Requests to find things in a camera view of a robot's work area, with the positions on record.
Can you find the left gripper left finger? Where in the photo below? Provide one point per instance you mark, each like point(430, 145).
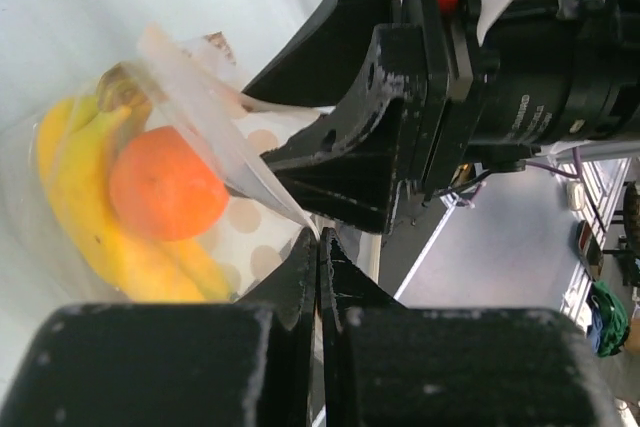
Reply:
point(246, 363)

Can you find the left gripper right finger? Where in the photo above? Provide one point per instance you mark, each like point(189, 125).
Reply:
point(389, 365)

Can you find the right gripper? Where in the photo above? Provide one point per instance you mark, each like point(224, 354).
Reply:
point(348, 165)

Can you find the clear zip top bag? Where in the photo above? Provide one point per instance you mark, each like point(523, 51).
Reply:
point(61, 240)

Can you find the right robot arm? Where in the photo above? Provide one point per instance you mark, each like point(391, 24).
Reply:
point(554, 71)

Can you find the orange fake fruit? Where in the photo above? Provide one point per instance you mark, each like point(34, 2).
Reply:
point(161, 189)

